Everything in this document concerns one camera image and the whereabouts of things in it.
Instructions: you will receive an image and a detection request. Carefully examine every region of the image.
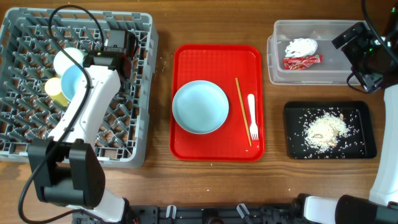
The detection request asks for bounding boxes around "white napkin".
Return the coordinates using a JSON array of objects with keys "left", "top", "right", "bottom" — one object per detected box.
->
[{"left": 285, "top": 38, "right": 318, "bottom": 58}]

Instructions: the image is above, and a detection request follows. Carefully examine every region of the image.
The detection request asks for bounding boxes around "spilled rice food waste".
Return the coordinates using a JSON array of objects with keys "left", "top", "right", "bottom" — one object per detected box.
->
[{"left": 285, "top": 107, "right": 365, "bottom": 159}]

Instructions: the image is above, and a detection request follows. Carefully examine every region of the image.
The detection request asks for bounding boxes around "wooden chopstick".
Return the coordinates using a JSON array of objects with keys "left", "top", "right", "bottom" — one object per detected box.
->
[{"left": 235, "top": 77, "right": 252, "bottom": 147}]

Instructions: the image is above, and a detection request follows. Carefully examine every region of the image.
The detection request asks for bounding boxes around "small blue bowl with crumbs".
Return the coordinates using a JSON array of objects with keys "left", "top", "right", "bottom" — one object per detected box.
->
[{"left": 61, "top": 65, "right": 83, "bottom": 101}]

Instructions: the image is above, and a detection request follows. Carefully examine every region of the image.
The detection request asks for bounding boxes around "grey dishwasher rack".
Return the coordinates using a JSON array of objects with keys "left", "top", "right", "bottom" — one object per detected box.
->
[{"left": 1, "top": 7, "right": 159, "bottom": 168}]

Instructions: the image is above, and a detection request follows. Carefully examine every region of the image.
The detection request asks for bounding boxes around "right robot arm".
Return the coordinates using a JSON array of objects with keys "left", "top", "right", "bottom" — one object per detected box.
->
[{"left": 289, "top": 2, "right": 397, "bottom": 223}]

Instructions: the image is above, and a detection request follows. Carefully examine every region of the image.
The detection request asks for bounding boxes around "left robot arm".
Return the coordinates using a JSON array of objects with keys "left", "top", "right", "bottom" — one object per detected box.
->
[{"left": 21, "top": 51, "right": 136, "bottom": 223}]

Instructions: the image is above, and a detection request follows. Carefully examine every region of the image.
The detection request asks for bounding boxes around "red plastic tray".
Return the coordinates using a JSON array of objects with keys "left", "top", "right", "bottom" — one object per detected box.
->
[{"left": 170, "top": 44, "right": 265, "bottom": 162}]

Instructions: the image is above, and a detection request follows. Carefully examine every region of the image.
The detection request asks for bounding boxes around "yellow plastic cup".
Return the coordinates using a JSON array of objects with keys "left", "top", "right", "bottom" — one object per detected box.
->
[{"left": 44, "top": 77, "right": 69, "bottom": 107}]

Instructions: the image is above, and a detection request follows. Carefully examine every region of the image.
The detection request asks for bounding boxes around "black plastic tray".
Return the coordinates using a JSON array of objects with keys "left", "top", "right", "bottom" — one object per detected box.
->
[{"left": 284, "top": 101, "right": 377, "bottom": 159}]

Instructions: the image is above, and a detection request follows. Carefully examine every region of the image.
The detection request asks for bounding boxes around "clear plastic bin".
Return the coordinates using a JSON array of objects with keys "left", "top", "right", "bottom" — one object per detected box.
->
[{"left": 267, "top": 20, "right": 357, "bottom": 85}]

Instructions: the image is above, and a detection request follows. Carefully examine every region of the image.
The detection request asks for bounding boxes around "white plastic fork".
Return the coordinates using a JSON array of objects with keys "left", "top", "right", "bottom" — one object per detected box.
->
[{"left": 248, "top": 94, "right": 259, "bottom": 141}]

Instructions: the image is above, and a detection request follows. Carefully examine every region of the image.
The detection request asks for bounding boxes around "large light blue plate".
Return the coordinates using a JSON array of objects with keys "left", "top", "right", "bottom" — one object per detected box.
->
[{"left": 172, "top": 80, "right": 229, "bottom": 134}]

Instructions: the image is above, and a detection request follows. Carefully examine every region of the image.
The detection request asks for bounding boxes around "red snack wrapper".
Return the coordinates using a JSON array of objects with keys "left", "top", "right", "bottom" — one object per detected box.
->
[{"left": 283, "top": 54, "right": 323, "bottom": 70}]

